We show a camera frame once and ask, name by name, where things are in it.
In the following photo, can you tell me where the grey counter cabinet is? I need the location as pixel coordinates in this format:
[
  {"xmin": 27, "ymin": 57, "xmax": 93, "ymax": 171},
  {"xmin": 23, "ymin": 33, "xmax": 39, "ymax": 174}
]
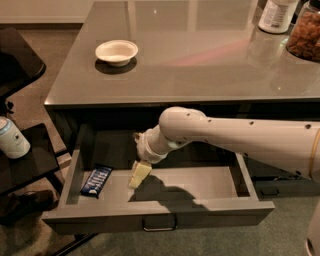
[{"xmin": 45, "ymin": 0, "xmax": 320, "ymax": 149}]

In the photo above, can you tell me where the blue rxbar blueberry bar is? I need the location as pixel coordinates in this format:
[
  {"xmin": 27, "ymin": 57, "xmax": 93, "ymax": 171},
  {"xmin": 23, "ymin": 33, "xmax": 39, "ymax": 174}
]
[{"xmin": 80, "ymin": 164, "xmax": 113, "ymax": 198}]

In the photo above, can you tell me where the white plastic bottle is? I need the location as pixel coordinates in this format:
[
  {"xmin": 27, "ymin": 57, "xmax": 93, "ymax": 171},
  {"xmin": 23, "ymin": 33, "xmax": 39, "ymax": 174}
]
[{"xmin": 258, "ymin": 0, "xmax": 298, "ymax": 34}]

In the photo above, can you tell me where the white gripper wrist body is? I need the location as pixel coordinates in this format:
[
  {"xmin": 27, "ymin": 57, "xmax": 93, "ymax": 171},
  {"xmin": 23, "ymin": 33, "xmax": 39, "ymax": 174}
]
[{"xmin": 136, "ymin": 126, "xmax": 180, "ymax": 164}]

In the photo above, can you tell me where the metal drawer handle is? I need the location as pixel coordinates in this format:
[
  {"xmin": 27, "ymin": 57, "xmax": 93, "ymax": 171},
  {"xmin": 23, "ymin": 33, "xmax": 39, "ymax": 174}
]
[{"xmin": 142, "ymin": 214, "xmax": 177, "ymax": 232}]

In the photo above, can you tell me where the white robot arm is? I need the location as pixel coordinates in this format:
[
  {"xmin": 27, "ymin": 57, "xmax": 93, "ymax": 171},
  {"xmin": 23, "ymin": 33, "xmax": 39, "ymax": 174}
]
[{"xmin": 129, "ymin": 107, "xmax": 320, "ymax": 188}]

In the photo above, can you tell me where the dark shoe on floor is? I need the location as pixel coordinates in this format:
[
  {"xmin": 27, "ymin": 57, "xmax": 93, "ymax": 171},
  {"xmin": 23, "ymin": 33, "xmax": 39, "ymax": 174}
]
[{"xmin": 0, "ymin": 190, "xmax": 54, "ymax": 225}]

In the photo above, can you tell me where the closed grey lower drawer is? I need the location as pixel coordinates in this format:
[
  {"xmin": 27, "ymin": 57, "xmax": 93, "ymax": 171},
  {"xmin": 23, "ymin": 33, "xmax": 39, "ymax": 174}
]
[{"xmin": 249, "ymin": 167, "xmax": 320, "ymax": 198}]

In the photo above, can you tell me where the white paper bowl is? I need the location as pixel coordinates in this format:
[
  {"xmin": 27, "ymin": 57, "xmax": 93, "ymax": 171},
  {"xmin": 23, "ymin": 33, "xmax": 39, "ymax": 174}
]
[{"xmin": 95, "ymin": 40, "xmax": 138, "ymax": 67}]

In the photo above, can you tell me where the white can with label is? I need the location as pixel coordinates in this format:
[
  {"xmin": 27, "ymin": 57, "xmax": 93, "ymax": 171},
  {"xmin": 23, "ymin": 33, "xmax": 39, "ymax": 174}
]
[{"xmin": 0, "ymin": 116, "xmax": 31, "ymax": 159}]

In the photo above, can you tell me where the glass jar of snacks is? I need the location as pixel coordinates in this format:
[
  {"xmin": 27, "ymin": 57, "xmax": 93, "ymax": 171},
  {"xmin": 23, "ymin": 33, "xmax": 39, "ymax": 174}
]
[{"xmin": 286, "ymin": 0, "xmax": 320, "ymax": 62}]

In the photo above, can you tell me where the open grey top drawer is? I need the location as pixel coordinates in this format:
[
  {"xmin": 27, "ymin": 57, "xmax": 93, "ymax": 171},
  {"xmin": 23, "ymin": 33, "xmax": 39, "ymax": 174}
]
[{"xmin": 42, "ymin": 124, "xmax": 274, "ymax": 234}]

